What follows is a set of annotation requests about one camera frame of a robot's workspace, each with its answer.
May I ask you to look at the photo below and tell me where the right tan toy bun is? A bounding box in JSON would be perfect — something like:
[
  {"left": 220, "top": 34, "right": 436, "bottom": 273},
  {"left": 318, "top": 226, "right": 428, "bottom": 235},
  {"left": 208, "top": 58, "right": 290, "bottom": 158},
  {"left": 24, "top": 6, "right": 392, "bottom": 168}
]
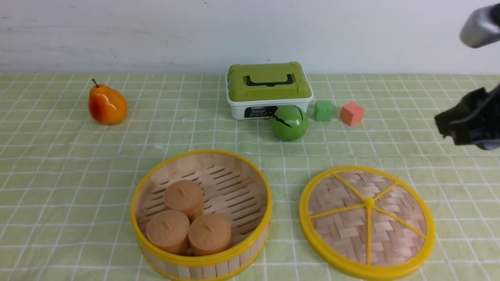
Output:
[{"left": 188, "top": 213, "right": 232, "bottom": 256}]

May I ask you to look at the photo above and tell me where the yellow bamboo steamer basket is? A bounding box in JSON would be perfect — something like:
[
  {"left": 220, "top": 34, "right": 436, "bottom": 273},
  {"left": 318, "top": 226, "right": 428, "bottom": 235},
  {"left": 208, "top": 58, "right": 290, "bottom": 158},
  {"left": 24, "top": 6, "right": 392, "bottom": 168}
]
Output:
[{"left": 130, "top": 150, "right": 273, "bottom": 281}]

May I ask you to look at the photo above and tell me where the green toy apple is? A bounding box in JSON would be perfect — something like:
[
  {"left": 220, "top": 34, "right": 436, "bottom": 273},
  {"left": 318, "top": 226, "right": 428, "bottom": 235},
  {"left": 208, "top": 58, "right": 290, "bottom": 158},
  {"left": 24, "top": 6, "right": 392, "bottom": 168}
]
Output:
[{"left": 271, "top": 105, "right": 309, "bottom": 142}]

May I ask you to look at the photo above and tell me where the green foam cube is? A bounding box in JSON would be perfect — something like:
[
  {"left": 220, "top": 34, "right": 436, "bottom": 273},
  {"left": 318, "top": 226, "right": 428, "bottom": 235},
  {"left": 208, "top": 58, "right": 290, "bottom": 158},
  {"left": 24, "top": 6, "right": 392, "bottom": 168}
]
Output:
[{"left": 314, "top": 100, "right": 334, "bottom": 122}]

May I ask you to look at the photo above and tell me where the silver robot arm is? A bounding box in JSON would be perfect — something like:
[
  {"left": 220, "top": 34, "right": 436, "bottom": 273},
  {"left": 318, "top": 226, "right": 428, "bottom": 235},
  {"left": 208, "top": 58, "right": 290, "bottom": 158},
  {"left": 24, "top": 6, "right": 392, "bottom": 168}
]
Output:
[{"left": 434, "top": 4, "right": 500, "bottom": 151}]

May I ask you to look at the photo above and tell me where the green checkered tablecloth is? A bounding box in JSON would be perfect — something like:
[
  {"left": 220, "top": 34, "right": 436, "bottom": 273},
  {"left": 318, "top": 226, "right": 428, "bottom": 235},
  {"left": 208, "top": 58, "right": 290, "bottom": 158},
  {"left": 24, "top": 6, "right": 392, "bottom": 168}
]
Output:
[{"left": 0, "top": 73, "right": 500, "bottom": 281}]

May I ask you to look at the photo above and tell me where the orange foam cube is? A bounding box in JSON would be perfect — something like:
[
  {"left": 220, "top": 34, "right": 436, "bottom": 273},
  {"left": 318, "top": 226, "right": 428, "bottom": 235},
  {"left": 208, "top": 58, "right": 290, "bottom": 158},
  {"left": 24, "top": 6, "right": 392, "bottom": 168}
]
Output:
[{"left": 340, "top": 101, "right": 365, "bottom": 126}]

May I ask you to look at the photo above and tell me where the orange toy pear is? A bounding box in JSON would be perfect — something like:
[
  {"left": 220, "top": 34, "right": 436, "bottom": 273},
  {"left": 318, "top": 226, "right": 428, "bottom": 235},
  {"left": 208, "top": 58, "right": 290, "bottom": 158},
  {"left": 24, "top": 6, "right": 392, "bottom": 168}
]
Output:
[{"left": 87, "top": 78, "right": 128, "bottom": 126}]

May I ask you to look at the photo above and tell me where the left tan toy bun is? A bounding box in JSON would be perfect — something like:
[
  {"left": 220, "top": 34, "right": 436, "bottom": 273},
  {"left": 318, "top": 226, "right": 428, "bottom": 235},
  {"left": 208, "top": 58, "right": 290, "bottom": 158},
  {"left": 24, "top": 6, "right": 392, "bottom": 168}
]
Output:
[{"left": 145, "top": 210, "right": 190, "bottom": 256}]

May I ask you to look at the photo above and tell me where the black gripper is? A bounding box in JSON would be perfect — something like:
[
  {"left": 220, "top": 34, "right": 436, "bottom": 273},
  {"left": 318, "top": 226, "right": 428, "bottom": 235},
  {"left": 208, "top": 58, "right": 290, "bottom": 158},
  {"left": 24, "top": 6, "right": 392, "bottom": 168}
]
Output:
[{"left": 434, "top": 85, "right": 500, "bottom": 151}]

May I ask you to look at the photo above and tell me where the yellow woven bamboo steamer lid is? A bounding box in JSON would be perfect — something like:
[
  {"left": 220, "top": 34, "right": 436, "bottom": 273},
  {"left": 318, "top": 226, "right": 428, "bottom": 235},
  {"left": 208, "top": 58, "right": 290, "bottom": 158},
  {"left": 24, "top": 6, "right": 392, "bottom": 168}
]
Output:
[{"left": 298, "top": 166, "right": 436, "bottom": 281}]

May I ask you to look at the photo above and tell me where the green lidded storage box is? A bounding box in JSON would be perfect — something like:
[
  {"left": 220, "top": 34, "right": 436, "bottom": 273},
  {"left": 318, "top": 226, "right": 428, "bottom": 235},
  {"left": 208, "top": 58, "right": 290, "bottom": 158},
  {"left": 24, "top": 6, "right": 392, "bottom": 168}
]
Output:
[{"left": 225, "top": 62, "right": 314, "bottom": 121}]

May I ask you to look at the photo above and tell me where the top tan toy bun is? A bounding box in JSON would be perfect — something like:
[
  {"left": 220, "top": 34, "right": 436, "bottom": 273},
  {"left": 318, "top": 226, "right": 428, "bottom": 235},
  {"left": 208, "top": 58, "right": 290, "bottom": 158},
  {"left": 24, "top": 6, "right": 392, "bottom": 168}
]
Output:
[{"left": 164, "top": 180, "right": 205, "bottom": 222}]

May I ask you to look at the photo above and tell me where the tan toy bun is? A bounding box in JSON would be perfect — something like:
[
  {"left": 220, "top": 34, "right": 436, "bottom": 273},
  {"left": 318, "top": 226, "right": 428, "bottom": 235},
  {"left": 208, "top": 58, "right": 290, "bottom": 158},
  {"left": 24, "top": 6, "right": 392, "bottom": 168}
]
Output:
[
  {"left": 164, "top": 180, "right": 205, "bottom": 222},
  {"left": 145, "top": 210, "right": 190, "bottom": 256},
  {"left": 188, "top": 213, "right": 232, "bottom": 256}
]

